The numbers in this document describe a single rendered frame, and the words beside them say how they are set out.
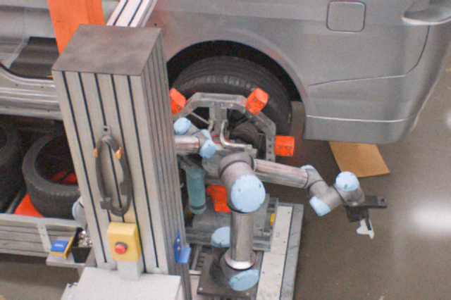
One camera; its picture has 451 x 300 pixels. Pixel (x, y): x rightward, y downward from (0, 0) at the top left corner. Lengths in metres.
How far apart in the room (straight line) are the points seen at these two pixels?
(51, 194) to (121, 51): 2.02
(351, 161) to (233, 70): 1.53
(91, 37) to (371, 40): 1.61
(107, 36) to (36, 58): 2.41
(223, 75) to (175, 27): 0.32
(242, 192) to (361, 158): 2.45
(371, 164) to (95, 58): 3.00
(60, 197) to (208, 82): 1.08
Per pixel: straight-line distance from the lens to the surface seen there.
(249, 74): 3.45
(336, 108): 3.55
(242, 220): 2.49
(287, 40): 3.36
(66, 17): 2.94
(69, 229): 3.89
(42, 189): 3.95
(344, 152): 4.78
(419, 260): 4.17
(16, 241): 4.11
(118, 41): 2.05
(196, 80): 3.41
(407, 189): 4.58
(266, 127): 3.38
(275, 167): 2.61
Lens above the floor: 3.05
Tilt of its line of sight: 40 degrees down
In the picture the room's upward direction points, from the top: 3 degrees counter-clockwise
